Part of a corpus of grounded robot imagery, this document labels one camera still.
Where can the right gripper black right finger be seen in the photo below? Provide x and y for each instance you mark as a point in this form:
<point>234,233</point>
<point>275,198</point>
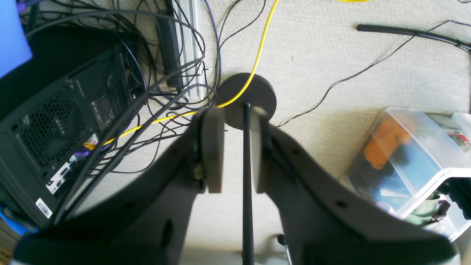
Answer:
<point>323,222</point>

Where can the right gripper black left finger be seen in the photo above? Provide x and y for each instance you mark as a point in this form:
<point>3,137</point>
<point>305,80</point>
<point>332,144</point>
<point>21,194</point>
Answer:
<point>146,222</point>

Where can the black stand pole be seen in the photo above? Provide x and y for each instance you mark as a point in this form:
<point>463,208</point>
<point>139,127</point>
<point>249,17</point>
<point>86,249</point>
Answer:
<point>247,220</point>

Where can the clear plastic storage box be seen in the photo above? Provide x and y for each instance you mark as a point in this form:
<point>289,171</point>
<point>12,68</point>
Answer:
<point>416,166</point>

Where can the black computer tower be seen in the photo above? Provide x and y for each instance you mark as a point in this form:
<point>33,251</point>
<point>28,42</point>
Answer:
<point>75,86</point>

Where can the black round stand base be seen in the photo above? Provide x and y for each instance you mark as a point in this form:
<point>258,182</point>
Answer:
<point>259,93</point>

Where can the black power adapter brick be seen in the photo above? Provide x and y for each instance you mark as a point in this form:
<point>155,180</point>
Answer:
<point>168,42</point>

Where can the black floor tube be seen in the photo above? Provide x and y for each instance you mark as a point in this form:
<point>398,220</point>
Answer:
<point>413,33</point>

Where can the blue panel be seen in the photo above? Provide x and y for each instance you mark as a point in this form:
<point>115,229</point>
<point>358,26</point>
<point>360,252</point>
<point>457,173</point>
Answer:
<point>14,48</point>

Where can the aluminium frame rail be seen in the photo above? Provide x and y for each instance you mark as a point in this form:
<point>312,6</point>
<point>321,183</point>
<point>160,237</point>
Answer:
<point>190,46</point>

